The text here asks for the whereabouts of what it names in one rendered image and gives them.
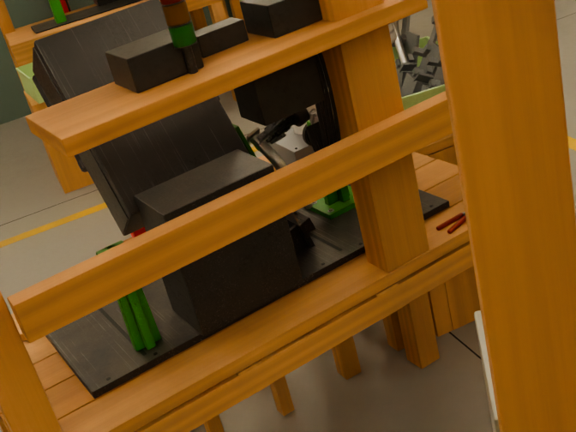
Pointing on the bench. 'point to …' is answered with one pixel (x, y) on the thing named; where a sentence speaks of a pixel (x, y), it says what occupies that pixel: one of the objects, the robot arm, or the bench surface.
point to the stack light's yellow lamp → (177, 15)
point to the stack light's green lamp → (183, 36)
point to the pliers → (453, 222)
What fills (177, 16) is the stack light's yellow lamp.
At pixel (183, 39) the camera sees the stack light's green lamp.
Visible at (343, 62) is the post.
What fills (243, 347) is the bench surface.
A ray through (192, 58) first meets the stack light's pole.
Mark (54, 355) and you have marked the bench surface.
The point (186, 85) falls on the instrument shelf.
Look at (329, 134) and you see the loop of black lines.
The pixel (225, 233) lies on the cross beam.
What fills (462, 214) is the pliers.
